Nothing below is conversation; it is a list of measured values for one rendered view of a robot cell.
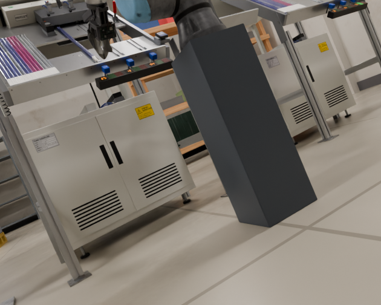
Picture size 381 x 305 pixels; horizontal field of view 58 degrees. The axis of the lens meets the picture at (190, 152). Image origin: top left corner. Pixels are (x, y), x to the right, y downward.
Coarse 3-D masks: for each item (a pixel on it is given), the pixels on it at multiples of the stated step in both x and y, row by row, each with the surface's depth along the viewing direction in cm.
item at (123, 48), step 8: (128, 40) 161; (136, 40) 161; (144, 40) 161; (112, 48) 153; (120, 48) 153; (128, 48) 153; (136, 48) 153; (144, 48) 153; (64, 56) 146; (72, 56) 146; (80, 56) 147; (88, 56) 147; (96, 56) 147; (112, 56) 147; (56, 64) 141; (64, 64) 141; (72, 64) 141; (80, 64) 141; (88, 64) 141; (0, 72) 135
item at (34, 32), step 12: (36, 24) 176; (72, 24) 176; (84, 24) 176; (120, 24) 177; (0, 36) 163; (36, 36) 163; (48, 36) 163; (60, 36) 163; (72, 36) 164; (84, 36) 175
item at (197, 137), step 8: (176, 48) 156; (176, 56) 159; (112, 96) 179; (120, 96) 179; (88, 104) 169; (104, 104) 177; (0, 120) 120; (192, 136) 166; (200, 136) 162; (184, 144) 176; (40, 208) 129; (88, 272) 127; (72, 280) 126; (80, 280) 122
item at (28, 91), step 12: (156, 48) 149; (108, 60) 139; (120, 60) 142; (144, 60) 148; (156, 60) 152; (60, 72) 130; (72, 72) 132; (84, 72) 135; (96, 72) 138; (24, 84) 124; (36, 84) 126; (48, 84) 129; (60, 84) 132; (72, 84) 135; (84, 84) 138; (12, 96) 123; (24, 96) 126; (36, 96) 129
